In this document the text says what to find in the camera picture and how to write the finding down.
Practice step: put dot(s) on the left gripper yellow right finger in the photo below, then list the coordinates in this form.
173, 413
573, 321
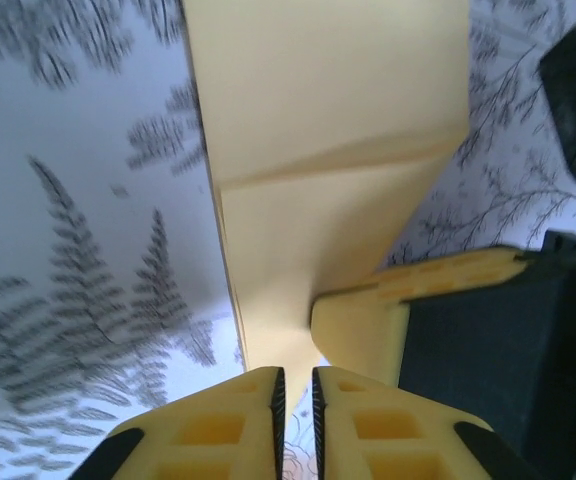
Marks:
393, 440

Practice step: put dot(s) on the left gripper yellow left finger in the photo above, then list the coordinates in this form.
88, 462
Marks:
208, 435

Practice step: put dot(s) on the yellow cloth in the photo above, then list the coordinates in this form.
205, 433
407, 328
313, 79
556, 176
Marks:
318, 100

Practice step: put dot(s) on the floral patterned table cover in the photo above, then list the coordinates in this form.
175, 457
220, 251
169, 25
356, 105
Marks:
68, 150

